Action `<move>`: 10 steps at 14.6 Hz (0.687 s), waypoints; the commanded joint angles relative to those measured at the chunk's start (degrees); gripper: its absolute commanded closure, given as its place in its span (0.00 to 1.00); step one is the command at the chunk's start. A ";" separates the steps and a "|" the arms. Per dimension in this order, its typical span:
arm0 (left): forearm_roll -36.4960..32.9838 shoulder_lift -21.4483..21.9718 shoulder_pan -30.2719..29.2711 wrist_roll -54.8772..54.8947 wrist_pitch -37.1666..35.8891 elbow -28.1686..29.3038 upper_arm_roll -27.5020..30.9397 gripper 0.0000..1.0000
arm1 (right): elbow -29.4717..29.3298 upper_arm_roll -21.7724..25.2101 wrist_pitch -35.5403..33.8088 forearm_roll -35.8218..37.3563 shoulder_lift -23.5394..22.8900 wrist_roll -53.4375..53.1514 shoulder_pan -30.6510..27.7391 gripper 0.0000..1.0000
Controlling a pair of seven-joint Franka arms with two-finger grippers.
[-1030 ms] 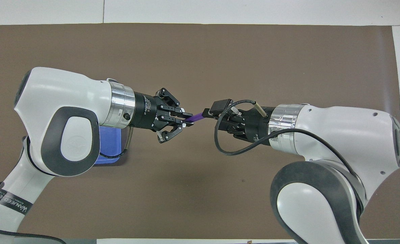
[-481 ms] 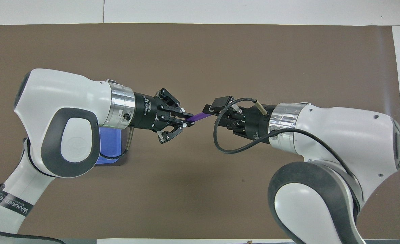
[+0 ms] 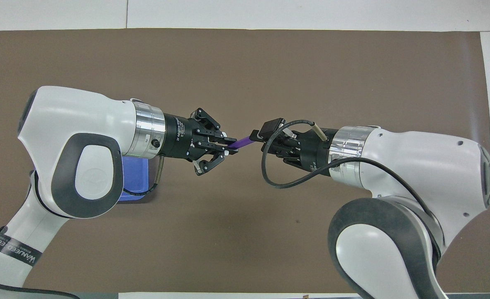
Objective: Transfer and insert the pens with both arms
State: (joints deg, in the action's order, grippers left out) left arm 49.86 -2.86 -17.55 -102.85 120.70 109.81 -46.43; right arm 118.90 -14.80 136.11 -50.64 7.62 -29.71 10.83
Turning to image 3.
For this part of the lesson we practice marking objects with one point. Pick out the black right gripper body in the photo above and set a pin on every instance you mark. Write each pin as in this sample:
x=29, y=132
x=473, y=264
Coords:
x=317, y=151

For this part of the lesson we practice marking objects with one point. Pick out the brown table mat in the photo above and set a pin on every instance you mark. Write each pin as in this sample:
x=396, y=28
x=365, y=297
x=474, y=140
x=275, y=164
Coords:
x=249, y=228

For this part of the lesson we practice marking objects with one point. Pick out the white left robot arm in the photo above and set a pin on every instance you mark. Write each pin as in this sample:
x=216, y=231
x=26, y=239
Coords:
x=79, y=120

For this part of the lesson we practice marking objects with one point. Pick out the blue plastic tray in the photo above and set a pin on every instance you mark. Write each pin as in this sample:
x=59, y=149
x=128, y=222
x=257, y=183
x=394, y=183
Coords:
x=135, y=178

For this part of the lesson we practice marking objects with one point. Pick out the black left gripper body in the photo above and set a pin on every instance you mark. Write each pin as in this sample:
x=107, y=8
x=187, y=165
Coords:
x=180, y=137

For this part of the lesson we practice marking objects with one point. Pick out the purple marker pen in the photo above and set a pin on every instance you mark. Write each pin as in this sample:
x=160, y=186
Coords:
x=242, y=143

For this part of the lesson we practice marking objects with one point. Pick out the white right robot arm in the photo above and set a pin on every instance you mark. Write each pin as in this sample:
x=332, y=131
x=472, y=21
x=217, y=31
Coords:
x=415, y=162

